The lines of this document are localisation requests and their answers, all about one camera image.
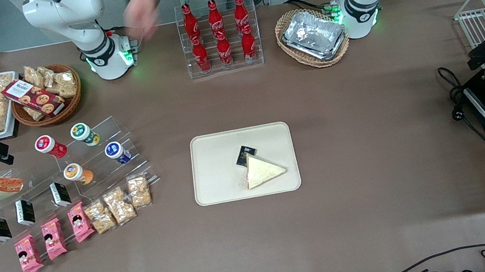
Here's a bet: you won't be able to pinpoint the green gum bottle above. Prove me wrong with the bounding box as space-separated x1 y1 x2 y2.
69 120 102 149

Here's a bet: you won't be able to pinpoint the red gum bottle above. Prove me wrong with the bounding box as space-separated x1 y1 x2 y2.
33 132 69 162

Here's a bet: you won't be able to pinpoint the orange gum bottle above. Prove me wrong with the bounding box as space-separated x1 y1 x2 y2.
62 161 95 188

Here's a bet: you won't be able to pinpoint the blue gum bottle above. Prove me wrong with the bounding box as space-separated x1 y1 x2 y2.
103 139 133 167

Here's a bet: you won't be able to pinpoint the beige serving tray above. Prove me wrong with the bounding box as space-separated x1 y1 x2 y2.
187 120 303 207

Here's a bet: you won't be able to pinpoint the blurred bare person hand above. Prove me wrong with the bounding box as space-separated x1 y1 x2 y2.
121 0 163 42

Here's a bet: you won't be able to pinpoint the clear acrylic stepped stand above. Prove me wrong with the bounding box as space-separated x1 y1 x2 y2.
51 111 163 212
0 160 92 253

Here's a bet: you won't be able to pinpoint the clear bag of puffed snacks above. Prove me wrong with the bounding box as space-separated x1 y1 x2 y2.
50 70 79 100
23 64 46 90
38 65 60 91
22 104 45 123

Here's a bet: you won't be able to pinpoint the red cookie box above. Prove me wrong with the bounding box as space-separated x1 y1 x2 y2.
0 74 67 123

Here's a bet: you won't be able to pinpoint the brown wicker snack basket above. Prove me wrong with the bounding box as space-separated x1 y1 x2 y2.
6 61 86 131

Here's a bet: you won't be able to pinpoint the pink snack packet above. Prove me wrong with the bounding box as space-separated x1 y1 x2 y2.
66 201 97 244
39 217 69 262
13 233 46 272

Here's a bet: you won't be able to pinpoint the clear bag of nut clusters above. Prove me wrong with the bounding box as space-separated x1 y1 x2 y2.
125 173 154 210
83 197 118 236
101 185 138 227

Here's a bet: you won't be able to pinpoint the stacked aluminium foil trays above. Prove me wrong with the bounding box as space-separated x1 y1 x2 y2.
279 6 350 66

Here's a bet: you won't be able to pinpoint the wicker basket with foil trays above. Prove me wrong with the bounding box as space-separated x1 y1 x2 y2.
273 3 353 74

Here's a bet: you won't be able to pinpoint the red cola bottle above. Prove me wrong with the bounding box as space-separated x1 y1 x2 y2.
239 25 259 64
233 0 252 32
190 35 212 74
181 3 202 42
215 30 235 69
206 0 226 38

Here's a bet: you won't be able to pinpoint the clear acrylic bottle rack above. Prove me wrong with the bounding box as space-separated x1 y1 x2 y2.
172 0 266 81

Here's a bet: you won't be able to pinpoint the small black box gold print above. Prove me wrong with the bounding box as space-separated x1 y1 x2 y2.
234 144 259 169

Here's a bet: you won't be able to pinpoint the wrapped plain triangle sandwich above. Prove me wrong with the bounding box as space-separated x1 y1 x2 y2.
238 149 289 191

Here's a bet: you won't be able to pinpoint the black power cable with plug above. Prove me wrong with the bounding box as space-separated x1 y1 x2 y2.
436 62 485 151

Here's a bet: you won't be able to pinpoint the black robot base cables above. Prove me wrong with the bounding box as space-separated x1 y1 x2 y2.
283 0 351 21

